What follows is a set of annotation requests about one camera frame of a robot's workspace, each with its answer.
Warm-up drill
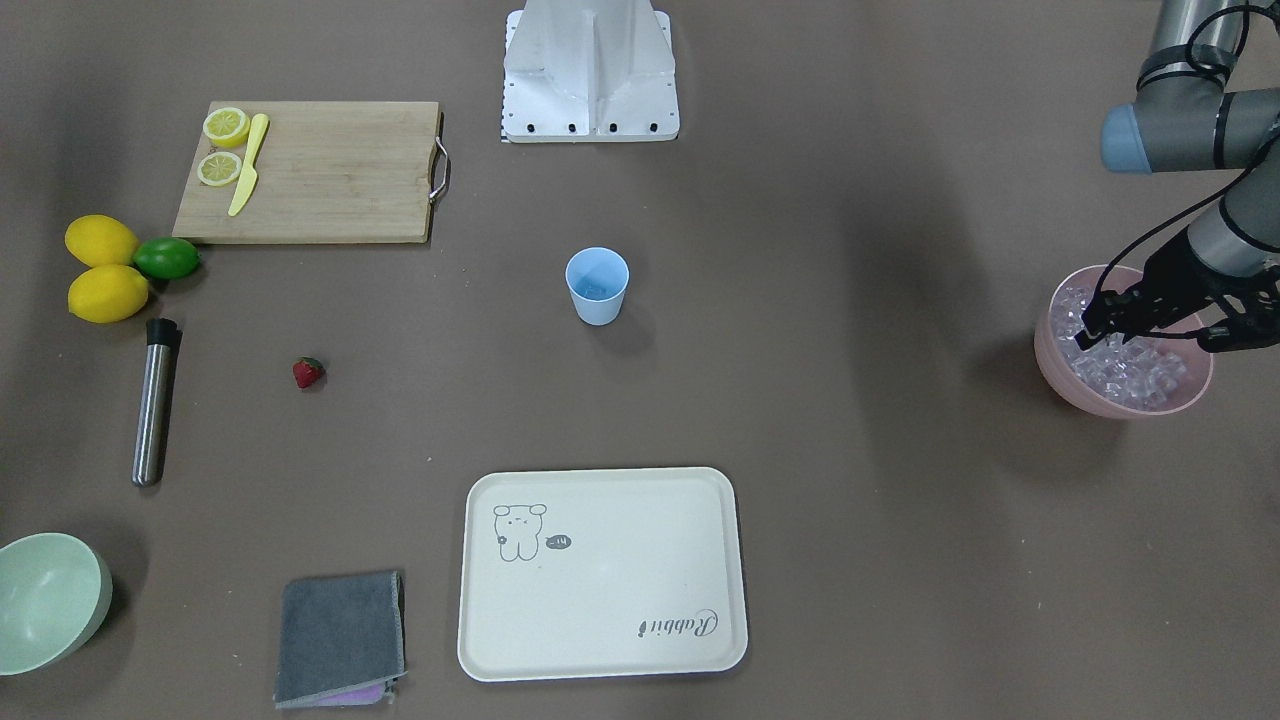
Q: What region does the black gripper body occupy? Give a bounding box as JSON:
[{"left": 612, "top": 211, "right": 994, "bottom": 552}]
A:
[{"left": 1140, "top": 229, "right": 1261, "bottom": 322}]

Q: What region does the red strawberry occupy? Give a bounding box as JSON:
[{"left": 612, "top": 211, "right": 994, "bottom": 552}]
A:
[{"left": 291, "top": 356, "right": 326, "bottom": 389}]

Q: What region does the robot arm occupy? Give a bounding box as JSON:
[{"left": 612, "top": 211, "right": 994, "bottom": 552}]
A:
[{"left": 1076, "top": 1, "right": 1279, "bottom": 354}]

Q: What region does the pile of clear ice cubes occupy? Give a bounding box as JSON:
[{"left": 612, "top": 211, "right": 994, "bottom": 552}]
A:
[{"left": 1050, "top": 286, "right": 1189, "bottom": 413}]

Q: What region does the light blue plastic cup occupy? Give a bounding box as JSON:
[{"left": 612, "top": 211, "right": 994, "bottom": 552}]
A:
[{"left": 564, "top": 247, "right": 630, "bottom": 325}]

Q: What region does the pink bowl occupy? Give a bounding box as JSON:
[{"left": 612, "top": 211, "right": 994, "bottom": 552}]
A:
[{"left": 1034, "top": 265, "right": 1215, "bottom": 420}]

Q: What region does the cream rabbit tray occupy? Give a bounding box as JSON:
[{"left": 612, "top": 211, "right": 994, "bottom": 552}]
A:
[{"left": 457, "top": 468, "right": 749, "bottom": 682}]

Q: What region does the wooden cutting board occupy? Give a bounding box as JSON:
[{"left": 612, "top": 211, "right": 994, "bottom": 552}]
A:
[{"left": 172, "top": 99, "right": 451, "bottom": 245}]

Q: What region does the grey folded cloth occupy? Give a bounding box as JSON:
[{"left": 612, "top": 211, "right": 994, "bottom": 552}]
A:
[{"left": 273, "top": 570, "right": 406, "bottom": 710}]

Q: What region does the yellow plastic knife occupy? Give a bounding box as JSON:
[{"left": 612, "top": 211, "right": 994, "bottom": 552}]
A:
[{"left": 227, "top": 113, "right": 270, "bottom": 217}]

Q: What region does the upper lemon half slice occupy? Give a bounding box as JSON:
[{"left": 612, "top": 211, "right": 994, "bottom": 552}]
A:
[{"left": 202, "top": 106, "right": 251, "bottom": 149}]

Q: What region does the lemon half slice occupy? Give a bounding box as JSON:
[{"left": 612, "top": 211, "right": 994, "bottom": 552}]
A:
[
  {"left": 202, "top": 106, "right": 251, "bottom": 149},
  {"left": 195, "top": 151, "right": 243, "bottom": 187}
]

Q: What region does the lower lemon half slice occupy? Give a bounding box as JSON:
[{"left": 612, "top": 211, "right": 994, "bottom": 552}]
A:
[{"left": 195, "top": 151, "right": 243, "bottom": 187}]

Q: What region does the green lime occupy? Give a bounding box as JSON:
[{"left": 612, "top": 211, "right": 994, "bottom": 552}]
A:
[{"left": 132, "top": 236, "right": 201, "bottom": 281}]

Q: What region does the steel muddler black tip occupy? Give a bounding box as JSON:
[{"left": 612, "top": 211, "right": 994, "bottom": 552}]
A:
[{"left": 131, "top": 316, "right": 180, "bottom": 487}]

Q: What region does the lower whole yellow lemon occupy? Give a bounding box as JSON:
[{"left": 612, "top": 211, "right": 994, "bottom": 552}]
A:
[{"left": 67, "top": 264, "right": 150, "bottom": 324}]

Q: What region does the whole yellow lemon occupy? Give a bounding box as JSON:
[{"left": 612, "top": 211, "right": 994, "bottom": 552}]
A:
[
  {"left": 64, "top": 214, "right": 141, "bottom": 268},
  {"left": 67, "top": 264, "right": 150, "bottom": 324}
]

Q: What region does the upper whole yellow lemon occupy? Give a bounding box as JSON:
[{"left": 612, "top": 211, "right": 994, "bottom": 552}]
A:
[{"left": 64, "top": 214, "right": 141, "bottom": 268}]

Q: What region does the mint green bowl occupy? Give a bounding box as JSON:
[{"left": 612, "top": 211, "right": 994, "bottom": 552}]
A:
[{"left": 1, "top": 532, "right": 113, "bottom": 676}]

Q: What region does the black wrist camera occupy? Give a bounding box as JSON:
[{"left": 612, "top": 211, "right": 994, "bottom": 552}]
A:
[{"left": 1196, "top": 264, "right": 1279, "bottom": 354}]

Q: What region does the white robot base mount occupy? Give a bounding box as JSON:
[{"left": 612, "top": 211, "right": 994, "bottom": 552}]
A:
[{"left": 500, "top": 1, "right": 681, "bottom": 143}]

